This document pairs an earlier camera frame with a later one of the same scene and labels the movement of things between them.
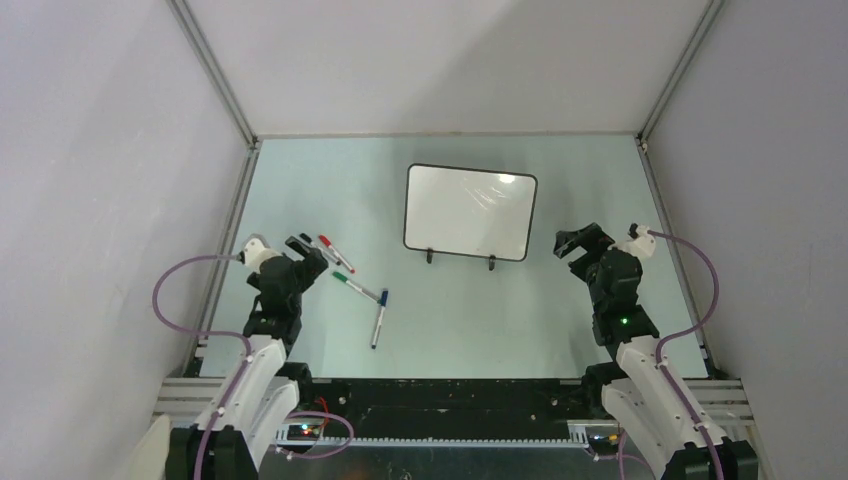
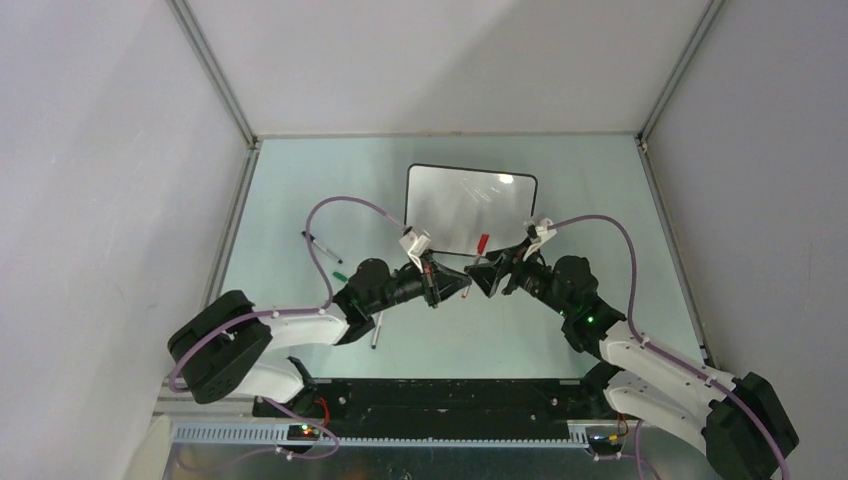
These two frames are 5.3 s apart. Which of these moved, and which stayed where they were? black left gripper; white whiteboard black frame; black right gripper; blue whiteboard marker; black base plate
Moved: black right gripper; black left gripper
Stayed: white whiteboard black frame; black base plate; blue whiteboard marker
